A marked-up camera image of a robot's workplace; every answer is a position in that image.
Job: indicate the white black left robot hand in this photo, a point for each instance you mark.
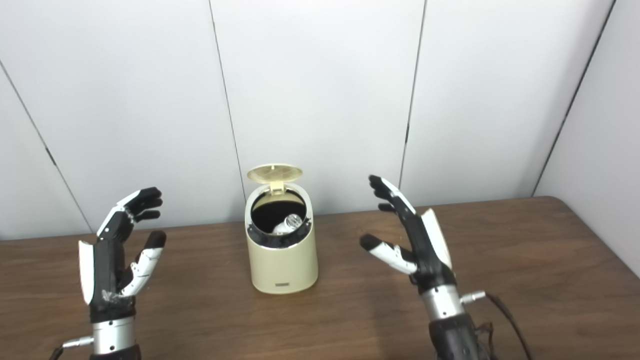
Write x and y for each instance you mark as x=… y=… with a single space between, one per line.
x=105 y=270

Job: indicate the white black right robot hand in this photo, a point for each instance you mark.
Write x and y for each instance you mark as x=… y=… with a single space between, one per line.
x=425 y=250

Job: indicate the small white plastic bottle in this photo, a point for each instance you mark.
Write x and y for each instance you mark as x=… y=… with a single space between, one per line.
x=290 y=223

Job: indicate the cream-colored bin body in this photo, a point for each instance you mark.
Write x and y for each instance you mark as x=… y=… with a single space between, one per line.
x=282 y=265

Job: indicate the cream round bin lid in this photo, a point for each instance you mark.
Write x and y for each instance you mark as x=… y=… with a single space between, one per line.
x=274 y=173

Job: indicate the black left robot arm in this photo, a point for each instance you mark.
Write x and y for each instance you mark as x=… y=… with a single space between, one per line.
x=114 y=336

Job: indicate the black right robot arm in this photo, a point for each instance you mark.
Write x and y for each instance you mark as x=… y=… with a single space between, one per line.
x=452 y=335

